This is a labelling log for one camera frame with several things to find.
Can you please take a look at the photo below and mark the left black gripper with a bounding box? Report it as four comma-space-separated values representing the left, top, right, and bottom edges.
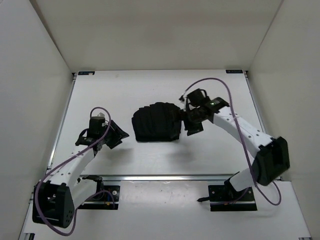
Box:
101, 118, 130, 149

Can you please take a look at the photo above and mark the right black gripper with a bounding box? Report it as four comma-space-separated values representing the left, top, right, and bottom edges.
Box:
170, 107, 203, 138

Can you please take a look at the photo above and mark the black pleated skirt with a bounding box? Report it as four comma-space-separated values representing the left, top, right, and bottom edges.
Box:
131, 102, 182, 143

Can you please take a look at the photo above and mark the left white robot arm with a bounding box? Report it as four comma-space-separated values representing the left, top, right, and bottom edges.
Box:
32, 116, 129, 228

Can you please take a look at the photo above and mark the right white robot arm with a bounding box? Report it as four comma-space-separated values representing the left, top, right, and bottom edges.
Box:
170, 96, 290, 204

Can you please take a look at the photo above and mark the right blue table label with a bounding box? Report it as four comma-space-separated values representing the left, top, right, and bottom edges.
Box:
225, 69, 243, 74

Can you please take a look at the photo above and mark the blue table label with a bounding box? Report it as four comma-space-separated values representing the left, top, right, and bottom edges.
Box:
225, 69, 243, 74
77, 71, 95, 76

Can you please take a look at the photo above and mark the left blue table label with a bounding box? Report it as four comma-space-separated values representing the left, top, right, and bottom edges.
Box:
77, 71, 95, 76

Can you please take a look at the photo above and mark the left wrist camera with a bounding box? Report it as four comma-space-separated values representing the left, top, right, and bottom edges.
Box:
87, 116, 107, 139

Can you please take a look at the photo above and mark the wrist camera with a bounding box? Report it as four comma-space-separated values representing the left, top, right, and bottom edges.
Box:
87, 116, 107, 139
187, 88, 210, 107

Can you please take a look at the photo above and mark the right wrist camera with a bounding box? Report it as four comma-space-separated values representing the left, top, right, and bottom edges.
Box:
187, 88, 210, 107

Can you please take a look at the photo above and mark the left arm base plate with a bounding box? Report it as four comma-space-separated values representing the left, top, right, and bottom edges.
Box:
78, 181, 121, 211

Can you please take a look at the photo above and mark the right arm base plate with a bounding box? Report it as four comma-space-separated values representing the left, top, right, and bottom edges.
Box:
208, 185, 258, 212

